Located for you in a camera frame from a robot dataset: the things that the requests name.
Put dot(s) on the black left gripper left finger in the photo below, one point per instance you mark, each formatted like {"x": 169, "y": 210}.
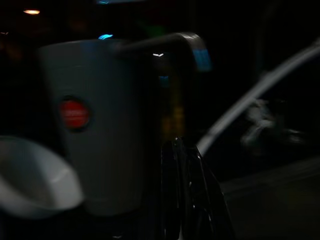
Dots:
{"x": 175, "y": 195}

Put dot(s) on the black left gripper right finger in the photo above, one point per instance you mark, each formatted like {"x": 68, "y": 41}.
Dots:
{"x": 210, "y": 205}

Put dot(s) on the stainless steel sink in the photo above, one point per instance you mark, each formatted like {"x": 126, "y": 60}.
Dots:
{"x": 275, "y": 185}

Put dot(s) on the steel faucet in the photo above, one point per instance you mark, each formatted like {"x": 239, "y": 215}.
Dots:
{"x": 262, "y": 120}

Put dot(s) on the grey tumbler red label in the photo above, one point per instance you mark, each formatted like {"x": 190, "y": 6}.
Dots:
{"x": 100, "y": 125}

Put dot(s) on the white bowl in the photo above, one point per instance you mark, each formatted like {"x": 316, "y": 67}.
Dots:
{"x": 32, "y": 180}

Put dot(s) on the glowing warm lamp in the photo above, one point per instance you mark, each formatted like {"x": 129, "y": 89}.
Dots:
{"x": 31, "y": 11}

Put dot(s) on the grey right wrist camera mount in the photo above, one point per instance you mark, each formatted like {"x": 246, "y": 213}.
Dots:
{"x": 160, "y": 41}

